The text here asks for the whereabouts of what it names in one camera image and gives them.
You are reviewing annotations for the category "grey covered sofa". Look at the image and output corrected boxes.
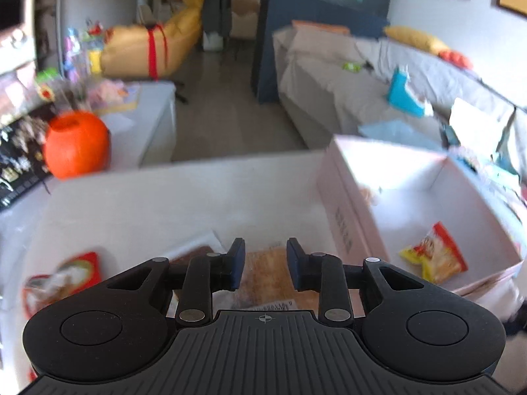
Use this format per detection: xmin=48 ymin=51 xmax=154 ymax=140
xmin=272 ymin=25 xmax=527 ymax=198

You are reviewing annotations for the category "yellow red snack packet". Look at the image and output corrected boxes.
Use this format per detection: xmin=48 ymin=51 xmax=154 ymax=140
xmin=399 ymin=221 xmax=469 ymax=284

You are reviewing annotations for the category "cyan packet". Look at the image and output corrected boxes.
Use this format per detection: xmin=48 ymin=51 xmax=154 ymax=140
xmin=386 ymin=68 xmax=427 ymax=117

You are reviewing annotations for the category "orange pumpkin bucket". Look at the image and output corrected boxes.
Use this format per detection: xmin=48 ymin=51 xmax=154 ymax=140
xmin=43 ymin=111 xmax=111 ymax=180

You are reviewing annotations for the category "white plastic bag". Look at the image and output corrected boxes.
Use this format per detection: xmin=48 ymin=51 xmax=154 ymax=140
xmin=449 ymin=98 xmax=515 ymax=161

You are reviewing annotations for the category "light blue cloth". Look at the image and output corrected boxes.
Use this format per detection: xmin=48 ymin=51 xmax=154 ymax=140
xmin=358 ymin=120 xmax=443 ymax=151

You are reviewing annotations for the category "brown bread packet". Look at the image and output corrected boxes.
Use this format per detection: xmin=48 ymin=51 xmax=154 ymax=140
xmin=214 ymin=247 xmax=322 ymax=312

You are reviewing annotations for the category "pink plastic bag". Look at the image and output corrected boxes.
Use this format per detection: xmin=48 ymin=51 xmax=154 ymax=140
xmin=88 ymin=80 xmax=141 ymax=112

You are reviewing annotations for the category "brown cardboard box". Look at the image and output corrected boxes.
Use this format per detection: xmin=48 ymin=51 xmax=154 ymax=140
xmin=231 ymin=0 xmax=261 ymax=40

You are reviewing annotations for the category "black tray of trinkets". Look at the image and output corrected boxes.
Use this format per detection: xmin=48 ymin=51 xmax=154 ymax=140
xmin=0 ymin=107 xmax=56 ymax=215

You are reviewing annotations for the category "white low cabinet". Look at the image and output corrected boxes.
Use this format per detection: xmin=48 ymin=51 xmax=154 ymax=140
xmin=88 ymin=80 xmax=178 ymax=169

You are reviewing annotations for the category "colourful toy pile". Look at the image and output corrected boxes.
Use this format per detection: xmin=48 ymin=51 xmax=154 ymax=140
xmin=64 ymin=20 xmax=103 ymax=79

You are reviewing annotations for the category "yellow cushion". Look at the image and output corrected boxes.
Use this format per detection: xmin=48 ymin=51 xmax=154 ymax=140
xmin=384 ymin=25 xmax=449 ymax=56

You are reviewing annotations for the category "yellow bag with red ribbon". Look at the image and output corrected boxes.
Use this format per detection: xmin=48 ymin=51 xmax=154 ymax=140
xmin=101 ymin=0 xmax=204 ymax=79

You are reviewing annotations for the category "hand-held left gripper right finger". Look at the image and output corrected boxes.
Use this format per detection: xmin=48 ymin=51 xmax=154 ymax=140
xmin=287 ymin=237 xmax=427 ymax=327

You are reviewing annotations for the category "white cardboard box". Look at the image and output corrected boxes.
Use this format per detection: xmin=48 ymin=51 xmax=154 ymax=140
xmin=317 ymin=134 xmax=524 ymax=298

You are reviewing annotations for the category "dark hanging jacket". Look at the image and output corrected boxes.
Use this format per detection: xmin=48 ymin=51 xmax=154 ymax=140
xmin=201 ymin=0 xmax=232 ymax=38

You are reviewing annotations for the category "peach pillow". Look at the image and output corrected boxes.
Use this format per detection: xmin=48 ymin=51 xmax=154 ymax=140
xmin=292 ymin=20 xmax=350 ymax=36

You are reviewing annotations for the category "dark blue board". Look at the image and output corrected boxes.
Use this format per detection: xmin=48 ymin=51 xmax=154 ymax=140
xmin=252 ymin=0 xmax=392 ymax=103

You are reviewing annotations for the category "orange cushion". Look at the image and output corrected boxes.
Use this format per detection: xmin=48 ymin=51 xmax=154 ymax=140
xmin=438 ymin=49 xmax=474 ymax=70

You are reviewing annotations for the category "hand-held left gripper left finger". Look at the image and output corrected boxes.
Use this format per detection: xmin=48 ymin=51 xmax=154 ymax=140
xmin=105 ymin=237 xmax=247 ymax=327

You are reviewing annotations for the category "red snack packet with picture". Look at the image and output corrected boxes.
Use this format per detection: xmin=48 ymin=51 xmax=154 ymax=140
xmin=22 ymin=251 xmax=101 ymax=330

